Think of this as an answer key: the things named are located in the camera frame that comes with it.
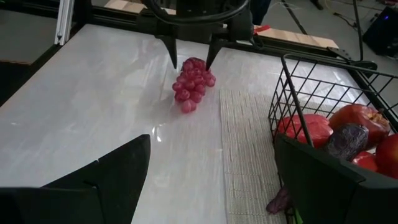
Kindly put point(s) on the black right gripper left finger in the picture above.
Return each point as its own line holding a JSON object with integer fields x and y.
{"x": 93, "y": 199}

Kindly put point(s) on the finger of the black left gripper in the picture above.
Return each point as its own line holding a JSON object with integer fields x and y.
{"x": 213, "y": 51}
{"x": 171, "y": 49}

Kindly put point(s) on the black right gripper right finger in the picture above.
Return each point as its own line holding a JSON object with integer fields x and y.
{"x": 335, "y": 199}

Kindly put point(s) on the red grape bunch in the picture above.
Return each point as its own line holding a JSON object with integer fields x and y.
{"x": 191, "y": 90}

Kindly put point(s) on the dark purple carrot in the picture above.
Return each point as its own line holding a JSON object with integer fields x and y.
{"x": 346, "y": 141}

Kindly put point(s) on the dark red apple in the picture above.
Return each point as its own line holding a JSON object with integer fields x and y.
{"x": 354, "y": 116}

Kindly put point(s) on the red tape piece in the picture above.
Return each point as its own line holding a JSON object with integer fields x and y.
{"x": 263, "y": 29}

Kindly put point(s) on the woven grey placemat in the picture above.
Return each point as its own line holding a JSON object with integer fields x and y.
{"x": 248, "y": 155}

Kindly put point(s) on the black box with blue light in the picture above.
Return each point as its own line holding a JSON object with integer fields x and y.
{"x": 382, "y": 34}

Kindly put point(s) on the silver aluminium post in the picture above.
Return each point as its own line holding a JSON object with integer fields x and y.
{"x": 63, "y": 21}

